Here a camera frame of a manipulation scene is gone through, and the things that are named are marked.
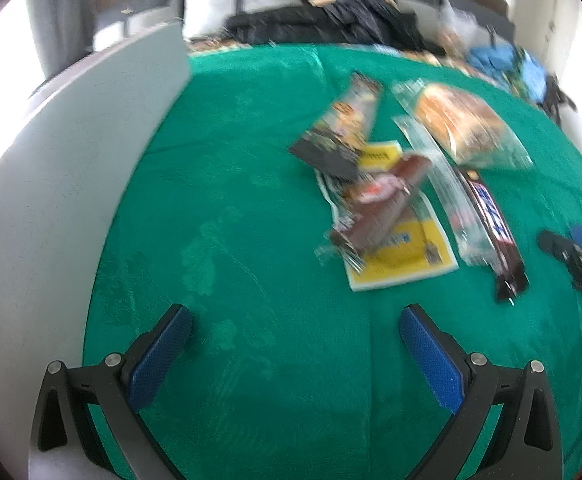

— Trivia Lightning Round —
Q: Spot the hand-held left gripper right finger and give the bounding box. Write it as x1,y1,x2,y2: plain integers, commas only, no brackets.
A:
400,304,564,480

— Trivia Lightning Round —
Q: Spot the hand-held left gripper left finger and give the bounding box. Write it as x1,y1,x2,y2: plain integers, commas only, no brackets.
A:
30,304,193,480

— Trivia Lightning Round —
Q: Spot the dark chocolate bar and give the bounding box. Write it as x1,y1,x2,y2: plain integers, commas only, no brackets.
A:
453,167,530,304

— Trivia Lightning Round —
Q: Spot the clear bread packet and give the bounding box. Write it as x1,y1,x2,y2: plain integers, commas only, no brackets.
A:
392,79,534,171

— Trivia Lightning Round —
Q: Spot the yellow snack packet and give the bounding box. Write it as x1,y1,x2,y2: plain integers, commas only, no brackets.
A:
315,140,459,292

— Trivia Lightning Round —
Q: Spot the clear long snack packet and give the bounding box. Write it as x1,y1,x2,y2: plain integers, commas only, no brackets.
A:
392,115,486,267

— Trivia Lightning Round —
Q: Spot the brown wrapped snack bar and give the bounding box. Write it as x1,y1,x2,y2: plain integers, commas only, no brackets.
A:
315,154,432,266

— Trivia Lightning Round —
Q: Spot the green blanket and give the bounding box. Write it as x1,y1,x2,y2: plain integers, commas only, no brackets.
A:
83,42,582,480

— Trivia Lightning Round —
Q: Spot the blue cloth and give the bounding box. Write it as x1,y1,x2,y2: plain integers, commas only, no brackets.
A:
466,42,546,103

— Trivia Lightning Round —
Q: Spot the white door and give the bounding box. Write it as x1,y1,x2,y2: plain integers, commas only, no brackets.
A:
513,0,582,126

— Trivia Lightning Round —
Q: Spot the clear plastic bag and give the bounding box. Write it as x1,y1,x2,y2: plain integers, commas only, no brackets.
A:
436,0,486,56

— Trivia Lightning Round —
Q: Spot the black puffer jacket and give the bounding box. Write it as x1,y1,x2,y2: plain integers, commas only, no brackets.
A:
223,0,444,56

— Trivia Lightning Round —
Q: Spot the grey curtain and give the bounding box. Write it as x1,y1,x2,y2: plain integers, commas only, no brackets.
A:
23,0,94,81

